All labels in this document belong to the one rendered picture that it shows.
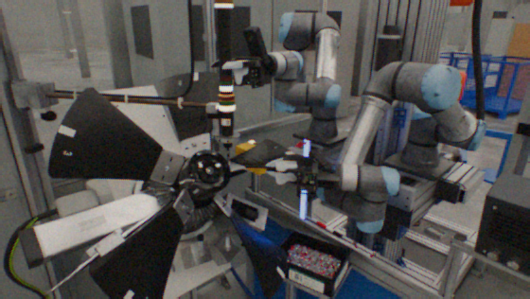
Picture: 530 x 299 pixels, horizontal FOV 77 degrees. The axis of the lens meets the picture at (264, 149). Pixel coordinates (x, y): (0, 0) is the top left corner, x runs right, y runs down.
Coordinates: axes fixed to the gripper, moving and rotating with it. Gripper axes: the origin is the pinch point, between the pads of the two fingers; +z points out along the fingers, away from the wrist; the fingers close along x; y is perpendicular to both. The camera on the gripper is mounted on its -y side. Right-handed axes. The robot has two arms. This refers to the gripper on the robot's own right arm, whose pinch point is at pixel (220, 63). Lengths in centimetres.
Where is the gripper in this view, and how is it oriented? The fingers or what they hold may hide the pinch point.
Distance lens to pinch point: 88.4
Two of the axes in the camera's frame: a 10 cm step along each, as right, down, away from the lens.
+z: -6.1, 2.7, -7.4
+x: -7.9, -2.2, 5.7
